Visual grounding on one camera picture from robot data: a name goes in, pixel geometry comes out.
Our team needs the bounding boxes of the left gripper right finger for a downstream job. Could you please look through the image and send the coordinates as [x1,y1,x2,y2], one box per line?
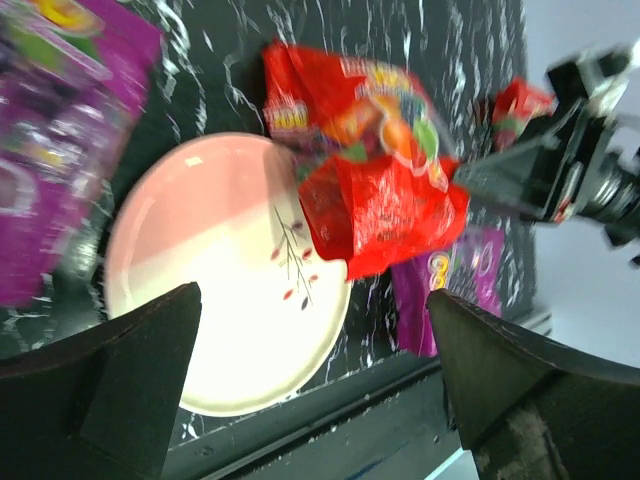
[427,289,639,479]

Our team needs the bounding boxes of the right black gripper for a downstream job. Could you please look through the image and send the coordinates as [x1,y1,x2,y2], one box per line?
[453,42,639,248]

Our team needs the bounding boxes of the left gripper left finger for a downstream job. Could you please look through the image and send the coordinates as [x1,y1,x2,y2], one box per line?
[1,283,202,479]

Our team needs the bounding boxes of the red candy bag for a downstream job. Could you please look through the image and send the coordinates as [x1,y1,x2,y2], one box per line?
[262,41,469,280]
[491,77,555,151]

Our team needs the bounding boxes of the purple candy bag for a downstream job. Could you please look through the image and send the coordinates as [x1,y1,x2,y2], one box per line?
[391,227,504,358]
[1,1,162,308]

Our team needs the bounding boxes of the pink and cream plate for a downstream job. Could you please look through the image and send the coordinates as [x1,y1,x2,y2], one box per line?
[104,133,351,417]

